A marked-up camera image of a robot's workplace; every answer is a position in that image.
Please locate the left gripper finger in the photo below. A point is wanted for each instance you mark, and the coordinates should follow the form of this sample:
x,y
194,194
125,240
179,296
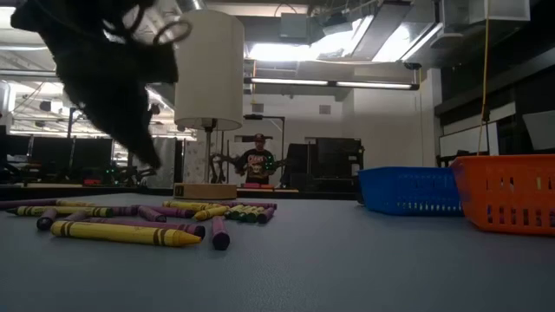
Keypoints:
x,y
121,117

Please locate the purple crayon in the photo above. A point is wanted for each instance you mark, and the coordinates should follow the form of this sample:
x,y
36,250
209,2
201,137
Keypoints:
x,y
26,203
220,236
76,215
193,229
45,220
175,212
126,211
265,215
256,204
152,214

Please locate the small black robot arm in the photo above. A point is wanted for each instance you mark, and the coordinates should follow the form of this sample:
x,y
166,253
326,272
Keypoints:
x,y
219,167

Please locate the grey curtain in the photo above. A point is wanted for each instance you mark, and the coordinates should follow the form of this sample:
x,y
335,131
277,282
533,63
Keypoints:
x,y
167,162

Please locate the white shade wooden base lamp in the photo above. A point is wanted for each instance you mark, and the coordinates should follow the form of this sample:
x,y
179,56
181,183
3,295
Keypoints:
x,y
210,65

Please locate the green-tipped yellow crayon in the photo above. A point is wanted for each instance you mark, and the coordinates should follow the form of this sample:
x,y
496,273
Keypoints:
x,y
65,211
242,213
232,212
253,214

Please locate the person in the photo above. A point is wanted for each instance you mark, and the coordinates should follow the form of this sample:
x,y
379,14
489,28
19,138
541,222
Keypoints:
x,y
258,164

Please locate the black cabinet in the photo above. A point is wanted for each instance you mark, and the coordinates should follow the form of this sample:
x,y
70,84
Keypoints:
x,y
325,164

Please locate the blue plastic basket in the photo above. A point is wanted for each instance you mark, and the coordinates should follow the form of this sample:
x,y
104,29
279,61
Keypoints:
x,y
407,190

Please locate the whiteboard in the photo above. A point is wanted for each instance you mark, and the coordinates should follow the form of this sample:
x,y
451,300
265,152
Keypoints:
x,y
468,141

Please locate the orange plastic basket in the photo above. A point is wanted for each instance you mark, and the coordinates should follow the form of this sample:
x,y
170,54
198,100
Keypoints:
x,y
507,195

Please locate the grey panel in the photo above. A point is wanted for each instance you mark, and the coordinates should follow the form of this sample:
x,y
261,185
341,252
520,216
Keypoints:
x,y
539,130

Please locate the black table frame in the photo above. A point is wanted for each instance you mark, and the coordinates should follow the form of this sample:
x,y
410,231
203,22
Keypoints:
x,y
86,191

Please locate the rectangular silver air duct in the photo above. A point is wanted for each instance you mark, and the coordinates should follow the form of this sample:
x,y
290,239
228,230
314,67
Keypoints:
x,y
390,34

